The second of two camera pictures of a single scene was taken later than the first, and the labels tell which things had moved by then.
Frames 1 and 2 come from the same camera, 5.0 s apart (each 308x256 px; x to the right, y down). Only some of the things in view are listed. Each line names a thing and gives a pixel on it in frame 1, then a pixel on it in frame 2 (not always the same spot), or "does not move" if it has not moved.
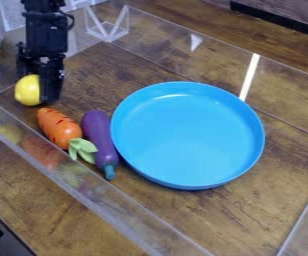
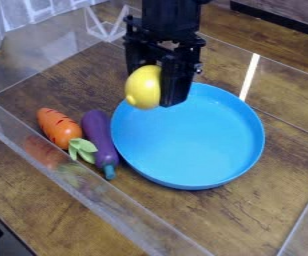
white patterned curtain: [5, 15] does not move
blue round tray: [186, 135] does not move
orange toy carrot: [65, 134] does not move
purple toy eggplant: [96, 126] does not move
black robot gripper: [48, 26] -> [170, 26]
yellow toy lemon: [28, 89] -> [142, 86]
